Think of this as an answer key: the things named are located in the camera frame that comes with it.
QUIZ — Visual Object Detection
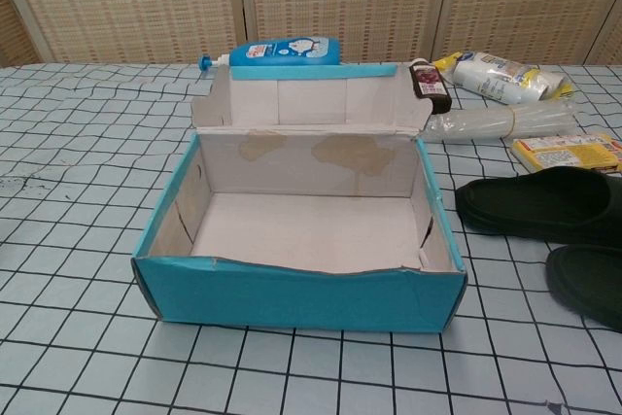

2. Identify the yellow flat packet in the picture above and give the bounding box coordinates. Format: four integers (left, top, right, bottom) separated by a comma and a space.
510, 131, 622, 174

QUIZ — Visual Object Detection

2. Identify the blue cardboard shoe box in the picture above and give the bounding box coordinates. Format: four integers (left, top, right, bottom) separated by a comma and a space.
131, 62, 468, 331

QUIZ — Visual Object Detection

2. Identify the blue detergent pump bottle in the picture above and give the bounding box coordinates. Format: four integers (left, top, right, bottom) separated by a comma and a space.
196, 37, 344, 71

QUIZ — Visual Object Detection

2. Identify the checkered tablecloth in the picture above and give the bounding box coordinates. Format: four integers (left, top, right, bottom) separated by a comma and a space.
0, 62, 622, 415

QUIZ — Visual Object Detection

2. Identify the white yellow plastic package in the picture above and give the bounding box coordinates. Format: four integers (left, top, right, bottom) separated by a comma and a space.
432, 50, 577, 106

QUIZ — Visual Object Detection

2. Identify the dark juice bottle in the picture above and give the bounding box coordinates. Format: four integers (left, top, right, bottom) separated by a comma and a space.
407, 58, 453, 113

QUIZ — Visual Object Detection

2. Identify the black slipper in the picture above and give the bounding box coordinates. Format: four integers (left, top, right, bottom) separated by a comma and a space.
544, 243, 622, 333
455, 165, 622, 246

